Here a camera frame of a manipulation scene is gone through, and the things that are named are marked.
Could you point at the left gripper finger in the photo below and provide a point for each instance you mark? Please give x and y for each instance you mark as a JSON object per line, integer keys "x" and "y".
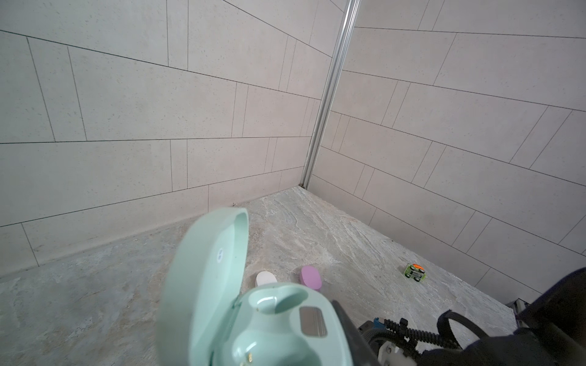
{"x": 359, "y": 349}

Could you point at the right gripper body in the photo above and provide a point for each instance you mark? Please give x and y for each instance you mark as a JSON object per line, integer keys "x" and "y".
{"x": 394, "y": 343}

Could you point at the mint green earbud case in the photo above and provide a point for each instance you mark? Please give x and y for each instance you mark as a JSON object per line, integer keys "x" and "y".
{"x": 205, "y": 319}

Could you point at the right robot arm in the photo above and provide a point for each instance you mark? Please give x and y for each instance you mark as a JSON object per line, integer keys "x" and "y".
{"x": 551, "y": 331}

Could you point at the purple earbud case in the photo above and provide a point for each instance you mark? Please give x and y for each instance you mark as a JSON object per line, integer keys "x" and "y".
{"x": 311, "y": 278}

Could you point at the white earbud case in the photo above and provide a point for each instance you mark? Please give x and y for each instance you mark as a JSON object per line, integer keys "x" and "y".
{"x": 265, "y": 278}

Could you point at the green orange toy car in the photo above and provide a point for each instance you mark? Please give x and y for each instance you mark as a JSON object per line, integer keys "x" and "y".
{"x": 415, "y": 272}

